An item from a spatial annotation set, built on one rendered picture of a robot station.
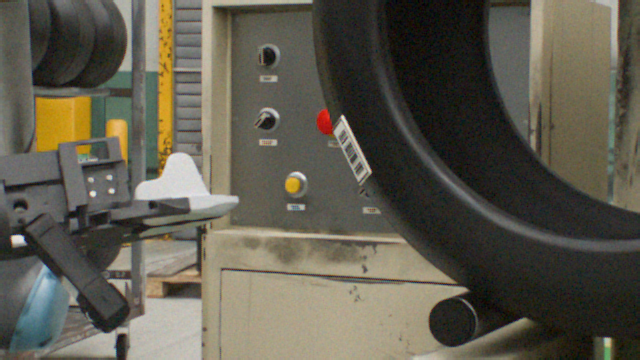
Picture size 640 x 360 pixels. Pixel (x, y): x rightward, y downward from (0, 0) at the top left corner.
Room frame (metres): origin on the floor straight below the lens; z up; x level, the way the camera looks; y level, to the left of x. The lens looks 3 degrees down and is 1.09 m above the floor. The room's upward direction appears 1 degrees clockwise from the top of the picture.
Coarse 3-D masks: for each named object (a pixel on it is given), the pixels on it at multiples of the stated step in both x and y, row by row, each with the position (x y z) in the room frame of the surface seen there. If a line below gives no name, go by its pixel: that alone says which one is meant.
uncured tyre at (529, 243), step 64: (320, 0) 1.28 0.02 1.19; (384, 0) 1.25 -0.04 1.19; (448, 0) 1.51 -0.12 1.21; (320, 64) 1.29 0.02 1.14; (384, 64) 1.23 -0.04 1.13; (448, 64) 1.50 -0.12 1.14; (384, 128) 1.23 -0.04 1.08; (448, 128) 1.49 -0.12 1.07; (512, 128) 1.49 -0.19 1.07; (384, 192) 1.25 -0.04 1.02; (448, 192) 1.20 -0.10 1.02; (512, 192) 1.47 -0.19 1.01; (576, 192) 1.45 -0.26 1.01; (448, 256) 1.22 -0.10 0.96; (512, 256) 1.18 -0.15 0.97; (576, 256) 1.15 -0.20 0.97; (576, 320) 1.19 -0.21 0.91
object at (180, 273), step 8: (200, 232) 7.84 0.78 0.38; (200, 240) 7.84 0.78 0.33; (200, 248) 7.84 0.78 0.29; (192, 256) 8.72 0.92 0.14; (200, 256) 7.84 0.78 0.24; (176, 264) 8.27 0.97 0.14; (184, 264) 8.27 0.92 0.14; (192, 264) 8.30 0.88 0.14; (200, 264) 7.84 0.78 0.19; (152, 272) 7.85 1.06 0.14; (160, 272) 7.85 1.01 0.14; (168, 272) 7.85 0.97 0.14; (176, 272) 7.91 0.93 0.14; (184, 272) 7.85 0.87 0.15; (192, 272) 7.87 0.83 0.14; (200, 272) 7.85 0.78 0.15; (152, 280) 7.80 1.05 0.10; (160, 280) 7.79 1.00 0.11; (168, 280) 7.78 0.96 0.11; (176, 280) 7.78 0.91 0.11; (184, 280) 7.77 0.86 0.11; (192, 280) 7.76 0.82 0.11; (200, 280) 7.76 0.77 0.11; (152, 288) 7.80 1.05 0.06; (160, 288) 7.80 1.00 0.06; (168, 288) 7.91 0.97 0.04; (176, 288) 8.09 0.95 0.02; (152, 296) 7.80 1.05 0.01; (160, 296) 7.79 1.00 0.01
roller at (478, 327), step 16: (448, 304) 1.23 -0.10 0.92; (464, 304) 1.23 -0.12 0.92; (480, 304) 1.25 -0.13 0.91; (432, 320) 1.23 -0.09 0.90; (448, 320) 1.23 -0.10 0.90; (464, 320) 1.22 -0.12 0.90; (480, 320) 1.24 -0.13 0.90; (496, 320) 1.28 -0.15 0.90; (512, 320) 1.34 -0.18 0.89; (448, 336) 1.23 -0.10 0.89; (464, 336) 1.22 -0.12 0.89; (480, 336) 1.26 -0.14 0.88
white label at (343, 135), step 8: (344, 120) 1.26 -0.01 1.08; (336, 128) 1.28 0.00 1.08; (344, 128) 1.26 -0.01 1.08; (336, 136) 1.29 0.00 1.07; (344, 136) 1.27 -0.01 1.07; (352, 136) 1.25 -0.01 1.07; (344, 144) 1.28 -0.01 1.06; (352, 144) 1.26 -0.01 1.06; (344, 152) 1.28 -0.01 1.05; (352, 152) 1.26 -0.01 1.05; (360, 152) 1.25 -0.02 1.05; (352, 160) 1.27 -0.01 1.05; (360, 160) 1.25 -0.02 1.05; (352, 168) 1.28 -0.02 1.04; (360, 168) 1.26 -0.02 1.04; (368, 168) 1.25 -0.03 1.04; (360, 176) 1.27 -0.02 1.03; (360, 184) 1.28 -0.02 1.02
